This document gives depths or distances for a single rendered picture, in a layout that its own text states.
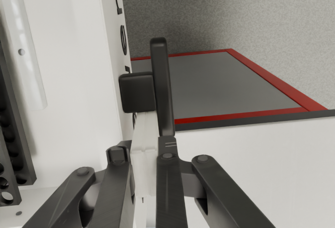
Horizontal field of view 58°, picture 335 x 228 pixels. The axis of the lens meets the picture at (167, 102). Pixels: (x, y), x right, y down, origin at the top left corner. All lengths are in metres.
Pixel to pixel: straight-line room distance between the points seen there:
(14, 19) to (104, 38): 0.12
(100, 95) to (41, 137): 0.14
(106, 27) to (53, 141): 0.16
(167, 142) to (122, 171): 0.04
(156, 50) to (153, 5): 0.91
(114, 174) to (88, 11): 0.09
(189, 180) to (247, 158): 0.27
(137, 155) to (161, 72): 0.07
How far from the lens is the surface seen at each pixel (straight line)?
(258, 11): 1.17
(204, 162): 0.16
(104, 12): 0.19
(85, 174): 0.16
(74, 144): 0.32
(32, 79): 0.30
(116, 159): 0.17
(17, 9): 0.29
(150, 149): 0.17
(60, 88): 0.30
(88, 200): 0.17
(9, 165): 0.28
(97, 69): 0.19
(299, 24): 1.23
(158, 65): 0.21
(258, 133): 0.41
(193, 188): 0.16
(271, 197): 0.46
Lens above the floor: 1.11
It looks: 72 degrees down
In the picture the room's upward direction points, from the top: 175 degrees clockwise
